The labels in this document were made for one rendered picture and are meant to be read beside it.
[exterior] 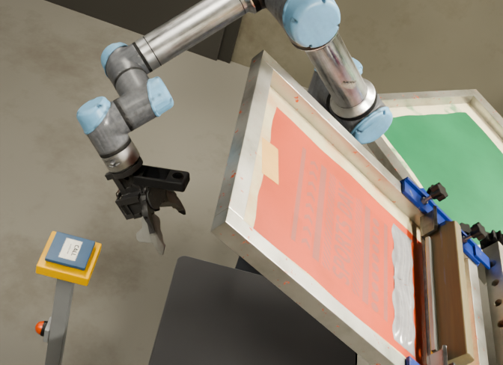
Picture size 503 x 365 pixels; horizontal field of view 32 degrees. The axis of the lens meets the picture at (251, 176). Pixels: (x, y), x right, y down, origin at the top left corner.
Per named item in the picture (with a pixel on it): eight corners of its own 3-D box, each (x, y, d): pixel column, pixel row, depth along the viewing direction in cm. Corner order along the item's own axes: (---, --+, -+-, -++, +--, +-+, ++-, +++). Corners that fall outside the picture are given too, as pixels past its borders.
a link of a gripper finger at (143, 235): (144, 259, 190) (138, 217, 191) (167, 253, 187) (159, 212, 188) (136, 259, 187) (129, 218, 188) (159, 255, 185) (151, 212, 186)
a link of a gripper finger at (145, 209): (156, 233, 189) (150, 194, 190) (163, 232, 188) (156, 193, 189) (144, 234, 185) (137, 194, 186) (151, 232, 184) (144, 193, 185)
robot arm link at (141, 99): (147, 57, 184) (102, 84, 183) (168, 89, 177) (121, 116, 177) (160, 81, 191) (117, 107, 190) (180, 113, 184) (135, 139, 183)
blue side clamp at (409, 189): (385, 203, 209) (408, 188, 205) (385, 190, 213) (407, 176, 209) (459, 274, 220) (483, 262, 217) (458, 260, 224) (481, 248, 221)
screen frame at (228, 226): (209, 231, 148) (225, 221, 146) (251, 58, 193) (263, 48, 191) (483, 459, 177) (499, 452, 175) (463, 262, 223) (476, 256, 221)
